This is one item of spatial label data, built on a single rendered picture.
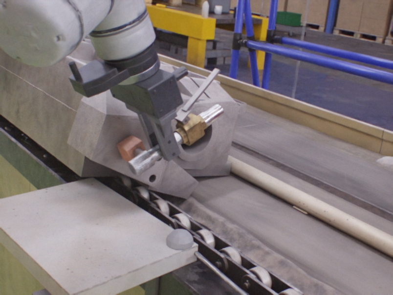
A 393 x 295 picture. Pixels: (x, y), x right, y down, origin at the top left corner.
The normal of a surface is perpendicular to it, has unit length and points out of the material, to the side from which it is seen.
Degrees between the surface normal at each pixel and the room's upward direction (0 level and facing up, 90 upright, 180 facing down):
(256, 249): 49
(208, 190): 0
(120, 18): 100
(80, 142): 71
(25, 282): 90
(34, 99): 80
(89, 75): 25
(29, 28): 109
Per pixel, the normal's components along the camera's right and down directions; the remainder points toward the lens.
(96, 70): -0.25, -0.78
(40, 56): -0.22, 0.70
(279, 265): -0.51, -0.47
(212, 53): 0.63, 0.32
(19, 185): -0.77, 0.15
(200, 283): 0.09, -0.94
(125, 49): 0.18, 0.53
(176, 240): -0.25, -0.35
